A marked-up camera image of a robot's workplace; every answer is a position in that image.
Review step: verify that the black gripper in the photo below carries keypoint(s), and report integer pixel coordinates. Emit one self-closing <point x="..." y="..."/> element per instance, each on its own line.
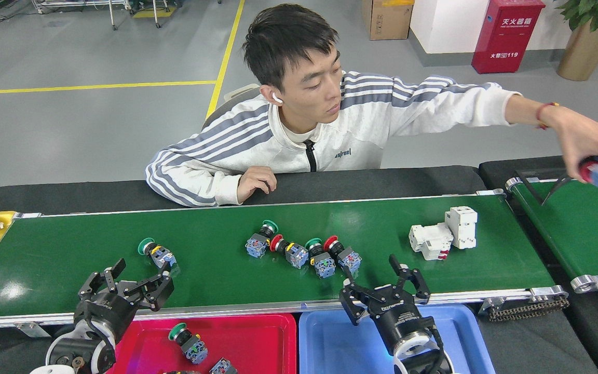
<point x="104" y="317"/>
<point x="400" y="322"/>

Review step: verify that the blue plastic tray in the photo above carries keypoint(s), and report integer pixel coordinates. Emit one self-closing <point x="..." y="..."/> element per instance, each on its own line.
<point x="330" y="348"/>

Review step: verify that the red fire extinguisher cabinet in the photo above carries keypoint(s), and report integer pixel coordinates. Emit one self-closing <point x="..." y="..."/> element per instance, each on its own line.
<point x="506" y="39"/>

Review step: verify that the yellow floor plate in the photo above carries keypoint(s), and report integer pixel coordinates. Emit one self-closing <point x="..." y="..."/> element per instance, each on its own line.
<point x="151" y="12"/>

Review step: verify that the brown cardboard box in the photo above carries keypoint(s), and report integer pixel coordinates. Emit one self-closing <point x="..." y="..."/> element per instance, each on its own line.
<point x="387" y="21"/>

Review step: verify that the black guide bracket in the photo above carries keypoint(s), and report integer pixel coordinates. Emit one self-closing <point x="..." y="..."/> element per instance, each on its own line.
<point x="530" y="189"/>

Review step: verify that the red plastic tray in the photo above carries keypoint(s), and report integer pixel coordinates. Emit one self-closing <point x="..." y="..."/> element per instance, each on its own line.
<point x="257" y="348"/>

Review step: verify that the white circuit breaker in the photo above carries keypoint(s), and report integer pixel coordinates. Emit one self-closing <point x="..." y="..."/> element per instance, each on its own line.
<point x="462" y="226"/>
<point x="429" y="240"/>

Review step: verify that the person's right hand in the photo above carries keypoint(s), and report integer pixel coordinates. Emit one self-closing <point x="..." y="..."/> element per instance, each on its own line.
<point x="255" y="182"/>

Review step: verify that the person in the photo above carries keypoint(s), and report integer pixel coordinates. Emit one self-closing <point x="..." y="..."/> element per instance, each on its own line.
<point x="361" y="124"/>

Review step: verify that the short black foam pad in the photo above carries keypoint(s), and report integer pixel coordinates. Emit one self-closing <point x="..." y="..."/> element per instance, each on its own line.
<point x="512" y="165"/>

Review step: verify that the potted green plant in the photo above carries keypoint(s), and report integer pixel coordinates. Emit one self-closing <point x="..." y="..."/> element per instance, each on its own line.
<point x="584" y="54"/>

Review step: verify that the person's left hand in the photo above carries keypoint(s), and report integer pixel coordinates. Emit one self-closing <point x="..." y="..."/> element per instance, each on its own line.
<point x="589" y="137"/>

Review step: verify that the long black foam pad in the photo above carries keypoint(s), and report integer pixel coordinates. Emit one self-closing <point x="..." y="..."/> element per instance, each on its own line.
<point x="70" y="195"/>

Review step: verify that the grey office chair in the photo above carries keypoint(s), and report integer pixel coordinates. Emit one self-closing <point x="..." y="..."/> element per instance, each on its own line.
<point x="216" y="117"/>

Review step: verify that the green feeder conveyor belt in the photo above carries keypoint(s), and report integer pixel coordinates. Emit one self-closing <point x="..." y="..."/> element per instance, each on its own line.
<point x="589" y="228"/>

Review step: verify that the long green conveyor belt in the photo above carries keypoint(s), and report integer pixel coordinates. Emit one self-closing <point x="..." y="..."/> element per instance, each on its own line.
<point x="216" y="283"/>

